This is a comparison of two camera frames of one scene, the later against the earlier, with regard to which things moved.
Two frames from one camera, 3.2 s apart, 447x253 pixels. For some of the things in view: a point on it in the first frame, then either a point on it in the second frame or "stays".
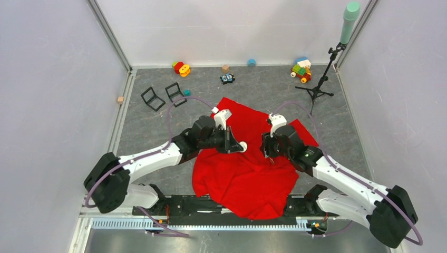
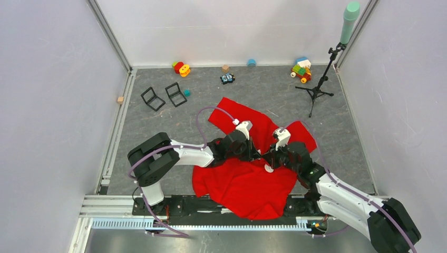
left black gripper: x=230 y=144 → x=252 y=154
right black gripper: x=265 y=146 → x=271 y=155
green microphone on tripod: x=351 y=12 stays
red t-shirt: x=248 y=184 stays
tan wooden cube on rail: x=120 y=99 stays
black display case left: x=152 y=100 stays
